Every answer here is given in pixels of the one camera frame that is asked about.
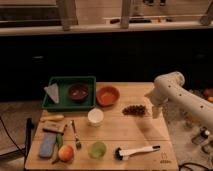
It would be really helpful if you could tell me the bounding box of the dark grape bunch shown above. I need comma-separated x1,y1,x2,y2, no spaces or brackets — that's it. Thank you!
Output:
122,105,146,116

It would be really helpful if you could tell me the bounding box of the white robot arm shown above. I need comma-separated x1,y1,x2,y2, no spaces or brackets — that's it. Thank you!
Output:
146,71,213,131

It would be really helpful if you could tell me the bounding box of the white paper cup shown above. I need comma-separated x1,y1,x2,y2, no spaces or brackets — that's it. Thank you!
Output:
87,108,104,126

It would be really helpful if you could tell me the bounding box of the green plastic cup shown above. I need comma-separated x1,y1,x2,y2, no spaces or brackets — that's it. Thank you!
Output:
89,141,107,159

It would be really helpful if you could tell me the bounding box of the orange bowl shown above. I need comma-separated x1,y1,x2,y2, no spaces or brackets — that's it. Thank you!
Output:
96,86,120,107

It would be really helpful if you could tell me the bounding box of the spice bottle with black cap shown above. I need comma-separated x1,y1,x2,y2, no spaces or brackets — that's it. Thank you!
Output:
192,130,210,145

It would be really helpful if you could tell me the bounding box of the dark brown bowl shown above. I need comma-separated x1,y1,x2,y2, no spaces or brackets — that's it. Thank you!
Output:
68,83,89,102

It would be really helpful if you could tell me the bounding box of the metal fork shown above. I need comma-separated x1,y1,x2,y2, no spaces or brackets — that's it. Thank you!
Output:
71,120,82,150

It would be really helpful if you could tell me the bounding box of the green plastic tray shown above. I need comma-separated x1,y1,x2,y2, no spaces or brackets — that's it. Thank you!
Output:
42,76,96,112

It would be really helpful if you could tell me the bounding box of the orange peach fruit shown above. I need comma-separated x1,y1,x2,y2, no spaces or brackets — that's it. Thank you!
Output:
58,145,74,162

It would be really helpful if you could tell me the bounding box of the green bean pod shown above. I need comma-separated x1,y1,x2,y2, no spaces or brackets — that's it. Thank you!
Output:
51,133,63,164

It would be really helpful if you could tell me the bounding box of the white folded cloth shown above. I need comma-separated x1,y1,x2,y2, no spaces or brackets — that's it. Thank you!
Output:
44,83,59,104

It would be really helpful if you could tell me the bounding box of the pale banana piece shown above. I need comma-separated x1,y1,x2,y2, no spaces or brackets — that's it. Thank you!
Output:
40,115,64,122

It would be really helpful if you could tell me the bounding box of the blue sponge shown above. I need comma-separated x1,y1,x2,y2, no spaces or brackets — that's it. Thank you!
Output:
39,133,56,158

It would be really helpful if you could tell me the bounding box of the wooden handled brush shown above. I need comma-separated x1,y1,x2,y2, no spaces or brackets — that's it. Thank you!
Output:
43,122,66,134

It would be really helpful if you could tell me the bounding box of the black cable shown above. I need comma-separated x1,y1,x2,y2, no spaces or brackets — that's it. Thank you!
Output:
0,117,27,160

